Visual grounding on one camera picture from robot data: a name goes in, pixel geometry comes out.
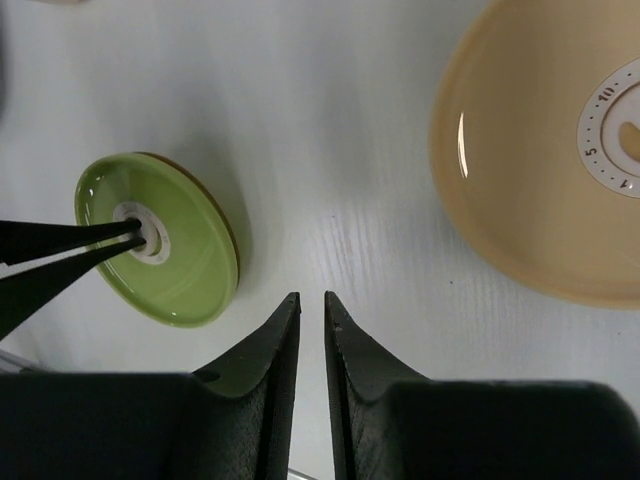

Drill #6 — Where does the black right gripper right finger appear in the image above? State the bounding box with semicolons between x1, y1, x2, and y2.
324;292;639;479

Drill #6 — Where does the green round lid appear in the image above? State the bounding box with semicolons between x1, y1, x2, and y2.
74;152;240;328

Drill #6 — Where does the beige round lid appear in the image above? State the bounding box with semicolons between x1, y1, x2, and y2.
429;1;639;309

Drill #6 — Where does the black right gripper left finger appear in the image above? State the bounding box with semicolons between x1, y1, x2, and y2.
1;293;301;479

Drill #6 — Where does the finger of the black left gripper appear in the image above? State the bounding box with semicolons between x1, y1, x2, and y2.
1;237;146;339
1;218;142;265

